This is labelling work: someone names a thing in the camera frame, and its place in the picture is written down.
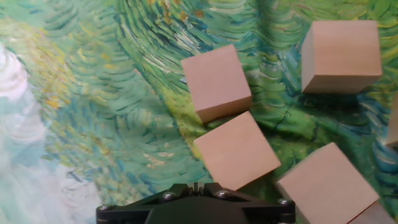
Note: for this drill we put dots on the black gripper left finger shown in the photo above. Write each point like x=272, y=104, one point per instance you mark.
x=168, y=194

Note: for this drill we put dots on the wooden cube block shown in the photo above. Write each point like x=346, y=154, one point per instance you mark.
x=376, y=216
x=342, y=53
x=214, y=81
x=326, y=186
x=393, y=124
x=236, y=152

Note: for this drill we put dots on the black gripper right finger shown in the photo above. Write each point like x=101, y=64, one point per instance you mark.
x=224, y=193

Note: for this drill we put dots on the green blue painted cloth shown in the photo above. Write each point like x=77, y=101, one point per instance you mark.
x=109, y=93

